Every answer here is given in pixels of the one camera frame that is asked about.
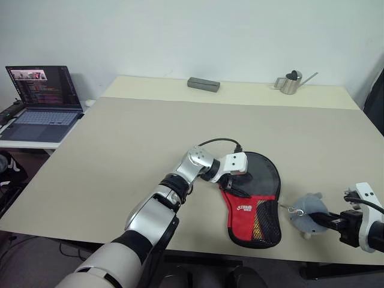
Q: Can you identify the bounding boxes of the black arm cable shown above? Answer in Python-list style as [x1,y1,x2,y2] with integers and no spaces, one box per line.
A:
[343,193,384,215]
[197,137,244,154]

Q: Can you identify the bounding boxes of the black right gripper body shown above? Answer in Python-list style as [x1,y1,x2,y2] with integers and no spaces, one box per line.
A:
[328,209,365,248]

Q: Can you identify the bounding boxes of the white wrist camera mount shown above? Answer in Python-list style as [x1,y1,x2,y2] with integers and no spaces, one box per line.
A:
[344,182,384,255]
[209,152,250,184]

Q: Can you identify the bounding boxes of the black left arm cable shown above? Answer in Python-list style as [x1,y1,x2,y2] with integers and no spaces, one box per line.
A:
[197,137,244,154]

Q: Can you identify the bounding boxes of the blue grey plush keychain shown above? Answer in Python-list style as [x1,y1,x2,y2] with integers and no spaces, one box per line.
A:
[287,191,328,240]

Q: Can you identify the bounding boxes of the black red paddle case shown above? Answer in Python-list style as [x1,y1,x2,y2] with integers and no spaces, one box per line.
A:
[218,151,284,250]

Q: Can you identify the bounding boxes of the silver metal watering can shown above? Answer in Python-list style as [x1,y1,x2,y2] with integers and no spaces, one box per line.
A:
[272,69,319,95]

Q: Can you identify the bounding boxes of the white side table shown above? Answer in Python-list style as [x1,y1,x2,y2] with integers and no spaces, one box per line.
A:
[0,97,97,157]

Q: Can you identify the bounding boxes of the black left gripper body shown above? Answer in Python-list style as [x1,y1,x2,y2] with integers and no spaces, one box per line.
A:
[218,171,247,190]

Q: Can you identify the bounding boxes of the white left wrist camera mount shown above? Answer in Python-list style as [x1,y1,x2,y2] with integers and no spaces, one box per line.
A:
[209,152,250,184]

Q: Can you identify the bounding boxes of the black power strip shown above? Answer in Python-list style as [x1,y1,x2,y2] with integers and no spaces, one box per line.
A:
[0,101,25,127]

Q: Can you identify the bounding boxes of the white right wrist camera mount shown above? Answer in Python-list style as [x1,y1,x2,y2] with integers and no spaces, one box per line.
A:
[344,182,384,255]

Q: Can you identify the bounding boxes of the grey rectangular box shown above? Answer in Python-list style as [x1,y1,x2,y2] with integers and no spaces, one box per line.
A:
[187,76,221,94]

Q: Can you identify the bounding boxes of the open laptop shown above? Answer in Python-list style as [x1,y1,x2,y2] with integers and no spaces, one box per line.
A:
[5,65,86,143]

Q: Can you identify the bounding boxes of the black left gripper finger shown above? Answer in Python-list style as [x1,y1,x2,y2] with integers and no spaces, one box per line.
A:
[223,185,244,198]
[233,182,252,199]

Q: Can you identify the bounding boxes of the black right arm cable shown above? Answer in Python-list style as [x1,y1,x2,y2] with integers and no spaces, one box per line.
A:
[343,193,384,215]

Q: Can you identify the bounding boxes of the black white patterned bag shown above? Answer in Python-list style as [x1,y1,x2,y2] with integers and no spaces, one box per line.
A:
[0,149,29,188]

